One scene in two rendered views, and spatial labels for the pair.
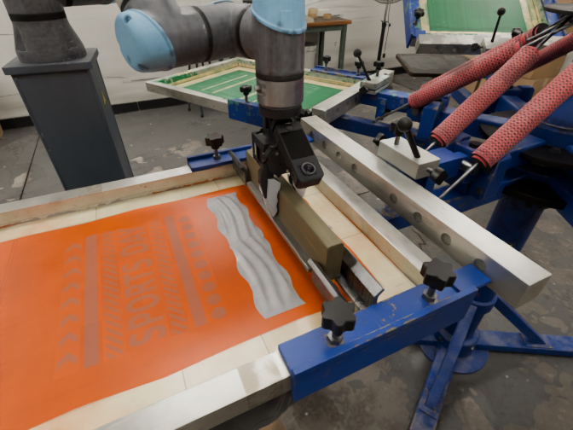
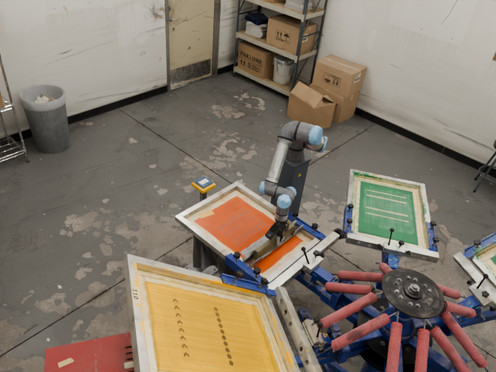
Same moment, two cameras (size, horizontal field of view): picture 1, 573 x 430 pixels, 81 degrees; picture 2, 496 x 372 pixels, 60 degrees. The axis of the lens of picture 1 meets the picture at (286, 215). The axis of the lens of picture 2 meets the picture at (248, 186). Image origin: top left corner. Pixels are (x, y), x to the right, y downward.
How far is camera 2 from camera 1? 230 cm
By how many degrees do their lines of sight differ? 50
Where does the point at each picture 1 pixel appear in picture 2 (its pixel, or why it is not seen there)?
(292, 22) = (280, 205)
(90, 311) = (227, 223)
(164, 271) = (243, 229)
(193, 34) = (270, 193)
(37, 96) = not seen: hidden behind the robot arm
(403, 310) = (249, 271)
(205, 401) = (216, 246)
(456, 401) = not seen: outside the picture
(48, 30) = (291, 153)
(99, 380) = (215, 232)
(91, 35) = (446, 89)
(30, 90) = not seen: hidden behind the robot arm
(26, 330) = (218, 216)
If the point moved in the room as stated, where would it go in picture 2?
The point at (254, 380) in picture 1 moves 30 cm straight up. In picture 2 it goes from (223, 252) to (226, 215)
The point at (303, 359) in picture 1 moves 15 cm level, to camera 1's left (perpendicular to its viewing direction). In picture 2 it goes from (229, 257) to (221, 239)
